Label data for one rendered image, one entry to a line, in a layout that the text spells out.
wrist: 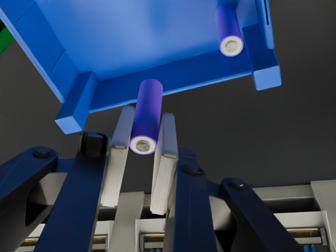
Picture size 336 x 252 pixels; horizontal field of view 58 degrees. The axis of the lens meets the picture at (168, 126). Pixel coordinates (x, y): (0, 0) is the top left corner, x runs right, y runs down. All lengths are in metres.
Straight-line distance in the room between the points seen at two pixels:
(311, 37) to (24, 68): 0.73
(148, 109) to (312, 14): 0.62
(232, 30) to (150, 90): 0.08
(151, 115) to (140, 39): 0.13
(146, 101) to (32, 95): 0.77
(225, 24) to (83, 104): 0.15
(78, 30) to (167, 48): 0.09
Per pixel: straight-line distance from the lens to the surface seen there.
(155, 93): 0.22
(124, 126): 0.15
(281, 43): 0.80
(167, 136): 0.15
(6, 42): 0.48
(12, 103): 1.02
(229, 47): 0.24
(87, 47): 0.33
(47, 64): 0.31
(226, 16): 0.27
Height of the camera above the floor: 0.68
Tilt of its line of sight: 47 degrees down
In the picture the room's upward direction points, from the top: 175 degrees counter-clockwise
